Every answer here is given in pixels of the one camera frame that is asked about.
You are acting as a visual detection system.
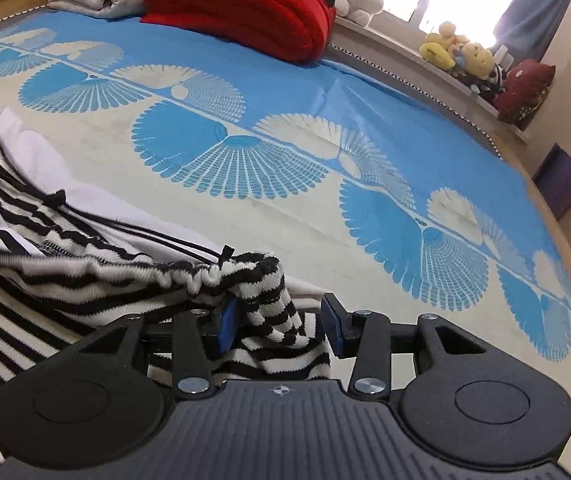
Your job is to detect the striped hoodie with white vest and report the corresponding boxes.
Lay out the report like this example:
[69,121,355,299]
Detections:
[0,110,330,465]

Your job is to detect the yellow plush toys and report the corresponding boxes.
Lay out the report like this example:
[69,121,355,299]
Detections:
[419,22,496,80]

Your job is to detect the dark red cushion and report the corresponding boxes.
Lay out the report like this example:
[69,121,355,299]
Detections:
[494,58,555,124]

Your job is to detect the purple box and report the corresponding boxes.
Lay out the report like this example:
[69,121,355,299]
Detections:
[533,143,571,220]

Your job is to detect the white plush toy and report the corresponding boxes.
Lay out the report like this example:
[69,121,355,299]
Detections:
[335,0,384,27]

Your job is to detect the blue patterned bed sheet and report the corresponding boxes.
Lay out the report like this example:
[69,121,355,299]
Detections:
[0,8,571,441]

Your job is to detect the red folded blanket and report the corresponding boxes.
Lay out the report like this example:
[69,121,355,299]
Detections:
[141,0,335,64]

